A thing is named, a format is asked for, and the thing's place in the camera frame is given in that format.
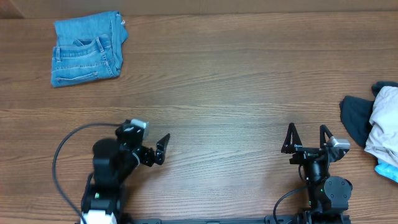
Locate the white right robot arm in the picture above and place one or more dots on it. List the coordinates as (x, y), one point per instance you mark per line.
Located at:
(328, 195)

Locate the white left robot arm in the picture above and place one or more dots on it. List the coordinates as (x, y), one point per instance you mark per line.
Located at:
(114, 160)

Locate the blue denim jeans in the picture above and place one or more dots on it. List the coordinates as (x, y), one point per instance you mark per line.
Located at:
(88, 49)

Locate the light blue garment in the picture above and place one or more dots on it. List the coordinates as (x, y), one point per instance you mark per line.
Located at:
(386, 170)

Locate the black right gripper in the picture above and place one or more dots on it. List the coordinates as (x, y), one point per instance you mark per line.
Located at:
(310, 149)

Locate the beige crumpled garment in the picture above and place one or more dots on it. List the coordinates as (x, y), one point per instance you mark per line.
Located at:
(382, 139)

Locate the dark navy garment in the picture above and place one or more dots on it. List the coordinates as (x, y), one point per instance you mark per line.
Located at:
(356, 112)

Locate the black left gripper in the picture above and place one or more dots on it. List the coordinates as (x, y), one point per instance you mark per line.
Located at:
(150, 157)

